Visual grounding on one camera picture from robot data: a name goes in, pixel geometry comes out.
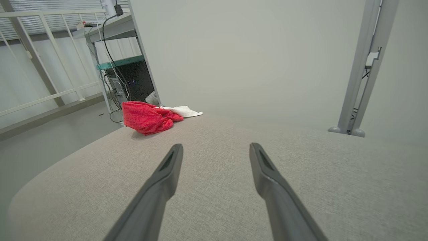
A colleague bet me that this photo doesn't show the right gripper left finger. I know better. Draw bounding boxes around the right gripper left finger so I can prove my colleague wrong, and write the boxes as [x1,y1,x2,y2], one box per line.
[103,144,184,241]

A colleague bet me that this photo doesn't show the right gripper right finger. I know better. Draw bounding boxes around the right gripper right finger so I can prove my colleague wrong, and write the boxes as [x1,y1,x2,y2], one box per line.
[249,143,328,241]

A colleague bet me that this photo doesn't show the red jersey with white sleeves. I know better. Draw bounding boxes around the red jersey with white sleeves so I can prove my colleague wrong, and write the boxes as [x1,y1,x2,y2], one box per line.
[122,101,203,136]

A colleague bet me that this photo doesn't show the black computer tower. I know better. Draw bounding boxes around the black computer tower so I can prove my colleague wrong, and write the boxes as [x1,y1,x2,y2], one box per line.
[109,60,156,103]

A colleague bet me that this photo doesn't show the teal shelf board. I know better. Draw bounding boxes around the teal shelf board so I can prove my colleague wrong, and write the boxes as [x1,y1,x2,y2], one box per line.
[96,55,145,71]

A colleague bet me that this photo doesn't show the grey partition edge strip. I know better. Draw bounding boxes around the grey partition edge strip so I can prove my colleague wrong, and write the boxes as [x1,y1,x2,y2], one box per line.
[128,0,162,106]

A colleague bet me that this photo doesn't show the white metal railing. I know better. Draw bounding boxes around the white metal railing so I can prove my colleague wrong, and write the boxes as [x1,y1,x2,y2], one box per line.
[0,9,108,117]

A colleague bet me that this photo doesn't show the white window blinds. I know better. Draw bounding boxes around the white window blinds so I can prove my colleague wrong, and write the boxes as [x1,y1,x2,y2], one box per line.
[0,0,130,42]

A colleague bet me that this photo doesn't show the white cable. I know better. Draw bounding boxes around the white cable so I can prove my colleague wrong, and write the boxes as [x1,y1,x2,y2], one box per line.
[97,20,129,104]

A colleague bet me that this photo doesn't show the black power cable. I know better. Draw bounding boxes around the black power cable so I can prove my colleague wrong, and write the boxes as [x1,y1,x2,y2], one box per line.
[101,13,131,101]

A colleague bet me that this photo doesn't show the grey partition joint post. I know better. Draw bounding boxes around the grey partition joint post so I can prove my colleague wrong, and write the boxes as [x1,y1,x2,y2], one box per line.
[337,0,400,134]

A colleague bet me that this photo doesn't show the equipment cart with cables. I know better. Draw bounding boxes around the equipment cart with cables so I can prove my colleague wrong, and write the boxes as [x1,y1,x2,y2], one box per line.
[84,13,138,112]

